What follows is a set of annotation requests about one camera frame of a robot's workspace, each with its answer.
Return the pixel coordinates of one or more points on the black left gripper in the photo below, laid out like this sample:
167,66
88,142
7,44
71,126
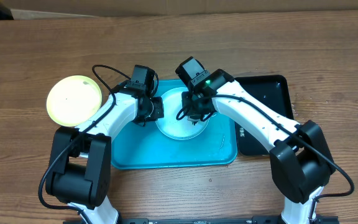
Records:
158,112

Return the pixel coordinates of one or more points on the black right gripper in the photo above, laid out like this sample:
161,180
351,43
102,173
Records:
194,117

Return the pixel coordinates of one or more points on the light blue plate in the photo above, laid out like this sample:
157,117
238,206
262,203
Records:
177,129

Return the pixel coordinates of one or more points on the yellow-green plate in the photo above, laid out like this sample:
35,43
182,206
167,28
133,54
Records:
73,100

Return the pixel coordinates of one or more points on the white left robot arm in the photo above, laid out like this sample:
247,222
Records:
79,170

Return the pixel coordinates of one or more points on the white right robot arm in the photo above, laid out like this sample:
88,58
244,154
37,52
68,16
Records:
300,160

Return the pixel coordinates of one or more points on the blue plastic tray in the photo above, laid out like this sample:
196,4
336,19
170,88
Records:
138,147

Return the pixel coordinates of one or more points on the black plastic tray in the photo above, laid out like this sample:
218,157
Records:
272,91

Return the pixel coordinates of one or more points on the brown cardboard backdrop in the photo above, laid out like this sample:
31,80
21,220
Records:
176,7

